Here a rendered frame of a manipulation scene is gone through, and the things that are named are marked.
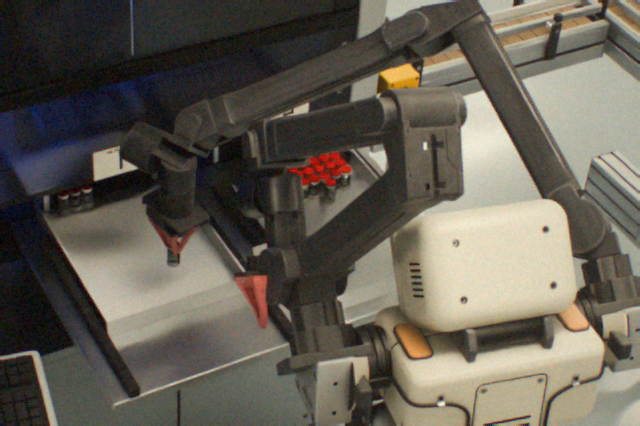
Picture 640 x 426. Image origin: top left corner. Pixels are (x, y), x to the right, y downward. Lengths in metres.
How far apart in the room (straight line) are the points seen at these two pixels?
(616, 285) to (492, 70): 0.36
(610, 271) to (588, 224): 0.07
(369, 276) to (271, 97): 0.43
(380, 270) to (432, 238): 0.68
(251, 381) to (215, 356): 0.73
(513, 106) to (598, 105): 2.49
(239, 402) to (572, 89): 1.98
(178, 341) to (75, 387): 0.51
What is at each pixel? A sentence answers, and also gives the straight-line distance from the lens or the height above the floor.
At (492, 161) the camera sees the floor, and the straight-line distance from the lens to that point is 4.10.
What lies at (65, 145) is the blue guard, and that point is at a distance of 2.27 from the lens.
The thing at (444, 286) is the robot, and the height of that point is 1.33.
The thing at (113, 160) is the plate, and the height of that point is 1.02.
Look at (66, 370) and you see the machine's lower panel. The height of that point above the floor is 0.54.
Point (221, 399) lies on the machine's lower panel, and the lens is 2.90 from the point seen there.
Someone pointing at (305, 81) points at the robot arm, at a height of 1.30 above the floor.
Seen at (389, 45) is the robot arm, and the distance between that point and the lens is 1.99.
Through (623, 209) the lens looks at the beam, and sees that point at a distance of 3.23.
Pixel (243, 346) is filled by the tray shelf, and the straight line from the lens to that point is 2.20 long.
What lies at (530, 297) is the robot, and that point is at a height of 1.31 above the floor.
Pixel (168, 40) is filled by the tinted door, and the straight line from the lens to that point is 2.25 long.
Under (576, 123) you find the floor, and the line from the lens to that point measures 4.33.
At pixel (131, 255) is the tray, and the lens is 2.35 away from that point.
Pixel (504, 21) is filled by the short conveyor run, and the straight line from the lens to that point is 2.97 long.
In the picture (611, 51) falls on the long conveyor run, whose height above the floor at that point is 0.86.
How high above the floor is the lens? 2.46
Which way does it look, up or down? 40 degrees down
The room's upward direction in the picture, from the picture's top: 5 degrees clockwise
